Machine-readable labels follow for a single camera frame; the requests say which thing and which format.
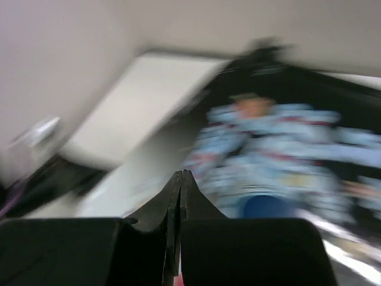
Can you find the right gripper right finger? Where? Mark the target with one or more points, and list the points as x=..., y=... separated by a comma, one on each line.
x=216, y=250

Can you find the small space-print suitcase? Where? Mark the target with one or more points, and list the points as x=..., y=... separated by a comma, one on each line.
x=269, y=139

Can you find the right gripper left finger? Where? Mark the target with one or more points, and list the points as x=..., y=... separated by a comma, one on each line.
x=139, y=249

